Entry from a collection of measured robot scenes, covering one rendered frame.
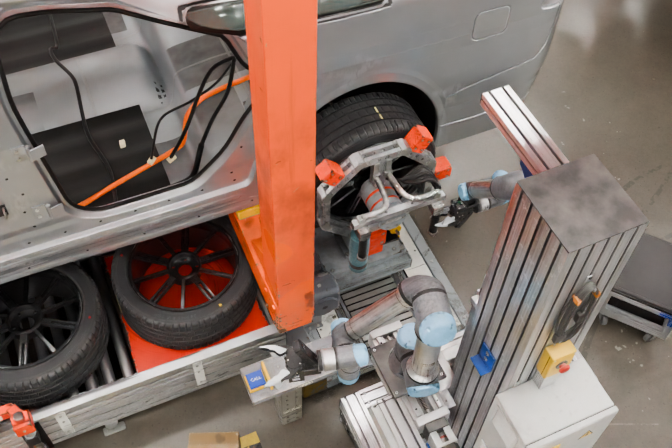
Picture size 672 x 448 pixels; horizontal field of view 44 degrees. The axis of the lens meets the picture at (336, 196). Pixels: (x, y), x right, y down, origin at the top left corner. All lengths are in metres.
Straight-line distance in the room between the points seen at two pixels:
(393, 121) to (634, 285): 1.49
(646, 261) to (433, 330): 1.94
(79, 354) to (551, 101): 3.20
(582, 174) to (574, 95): 3.18
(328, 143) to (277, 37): 1.21
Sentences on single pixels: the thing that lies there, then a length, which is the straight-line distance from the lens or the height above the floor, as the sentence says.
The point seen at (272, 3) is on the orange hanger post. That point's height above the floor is 2.31.
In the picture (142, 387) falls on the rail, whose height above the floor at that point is 0.34.
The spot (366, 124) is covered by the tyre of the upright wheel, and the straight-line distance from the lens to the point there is 3.47.
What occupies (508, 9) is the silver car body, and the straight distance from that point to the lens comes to 3.55.
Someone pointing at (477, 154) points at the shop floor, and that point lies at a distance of 4.99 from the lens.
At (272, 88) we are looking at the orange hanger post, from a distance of 2.43.
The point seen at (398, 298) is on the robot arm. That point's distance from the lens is 2.77.
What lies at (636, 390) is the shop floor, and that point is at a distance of 4.39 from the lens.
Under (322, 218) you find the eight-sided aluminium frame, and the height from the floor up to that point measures 0.82.
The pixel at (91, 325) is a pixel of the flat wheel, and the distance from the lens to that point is 3.79.
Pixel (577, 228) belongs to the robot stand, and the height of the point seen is 2.03.
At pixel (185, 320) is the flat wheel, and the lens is 3.73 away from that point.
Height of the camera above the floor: 3.74
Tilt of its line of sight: 53 degrees down
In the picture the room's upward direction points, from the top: 3 degrees clockwise
